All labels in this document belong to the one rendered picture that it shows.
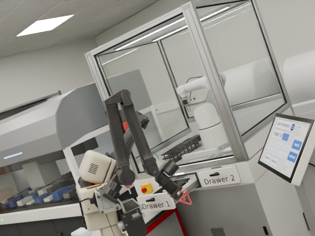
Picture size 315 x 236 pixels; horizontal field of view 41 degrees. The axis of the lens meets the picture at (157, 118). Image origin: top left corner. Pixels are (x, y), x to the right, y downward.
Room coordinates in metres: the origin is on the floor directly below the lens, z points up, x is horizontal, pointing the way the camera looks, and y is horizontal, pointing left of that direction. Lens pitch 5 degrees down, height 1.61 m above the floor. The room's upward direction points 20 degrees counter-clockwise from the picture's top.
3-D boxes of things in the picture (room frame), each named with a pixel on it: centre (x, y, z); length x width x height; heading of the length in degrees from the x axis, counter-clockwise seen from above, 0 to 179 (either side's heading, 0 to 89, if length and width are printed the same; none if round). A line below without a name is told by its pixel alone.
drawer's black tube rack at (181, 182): (2.84, 0.07, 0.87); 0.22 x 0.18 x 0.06; 140
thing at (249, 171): (3.28, -0.34, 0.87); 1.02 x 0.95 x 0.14; 50
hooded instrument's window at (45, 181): (4.29, 1.10, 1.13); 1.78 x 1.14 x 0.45; 50
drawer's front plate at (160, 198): (2.69, 0.20, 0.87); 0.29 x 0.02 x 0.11; 50
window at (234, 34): (2.97, -0.72, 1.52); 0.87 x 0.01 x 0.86; 140
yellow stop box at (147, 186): (3.13, 0.26, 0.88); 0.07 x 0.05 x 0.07; 50
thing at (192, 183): (2.85, 0.07, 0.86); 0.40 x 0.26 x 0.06; 140
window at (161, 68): (2.93, -0.05, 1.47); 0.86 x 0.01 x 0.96; 50
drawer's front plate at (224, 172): (2.73, -0.24, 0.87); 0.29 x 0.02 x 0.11; 50
